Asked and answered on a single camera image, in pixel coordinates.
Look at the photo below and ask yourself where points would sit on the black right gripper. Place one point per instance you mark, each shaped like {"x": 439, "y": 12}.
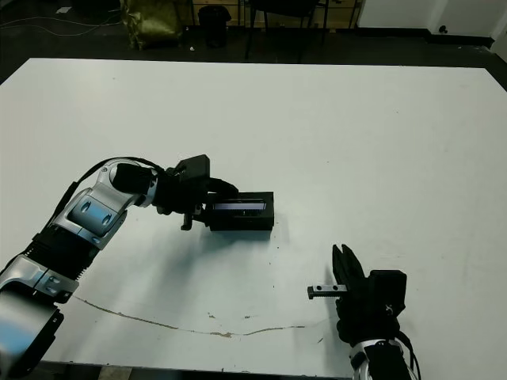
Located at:
{"x": 356, "y": 316}

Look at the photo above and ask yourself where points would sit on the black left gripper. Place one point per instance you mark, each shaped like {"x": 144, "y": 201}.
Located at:
{"x": 174, "y": 196}

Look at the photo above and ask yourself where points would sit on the black box lid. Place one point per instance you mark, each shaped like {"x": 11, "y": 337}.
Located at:
{"x": 253, "y": 217}

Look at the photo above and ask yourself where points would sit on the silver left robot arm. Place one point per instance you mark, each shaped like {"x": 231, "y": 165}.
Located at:
{"x": 91, "y": 210}

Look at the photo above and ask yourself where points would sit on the black box base white insert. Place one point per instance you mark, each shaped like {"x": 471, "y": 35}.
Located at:
{"x": 241, "y": 228}

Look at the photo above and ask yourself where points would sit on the black waste bin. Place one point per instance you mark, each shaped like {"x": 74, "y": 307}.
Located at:
{"x": 214, "y": 25}

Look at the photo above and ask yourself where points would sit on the crumpled shiny plastic bag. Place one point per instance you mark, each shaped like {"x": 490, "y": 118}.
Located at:
{"x": 152, "y": 23}

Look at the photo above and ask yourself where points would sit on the black office chair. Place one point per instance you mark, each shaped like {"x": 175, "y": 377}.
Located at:
{"x": 289, "y": 10}

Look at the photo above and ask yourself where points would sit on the white paper sheet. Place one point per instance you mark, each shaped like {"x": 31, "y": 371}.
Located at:
{"x": 63, "y": 10}

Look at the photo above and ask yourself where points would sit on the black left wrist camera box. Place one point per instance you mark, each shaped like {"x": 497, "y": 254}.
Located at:
{"x": 194, "y": 168}

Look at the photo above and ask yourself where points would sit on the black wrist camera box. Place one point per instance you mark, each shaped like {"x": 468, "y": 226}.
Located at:
{"x": 194, "y": 168}
{"x": 390, "y": 289}

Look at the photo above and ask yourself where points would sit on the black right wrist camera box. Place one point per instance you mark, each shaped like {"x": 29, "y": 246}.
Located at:
{"x": 390, "y": 289}

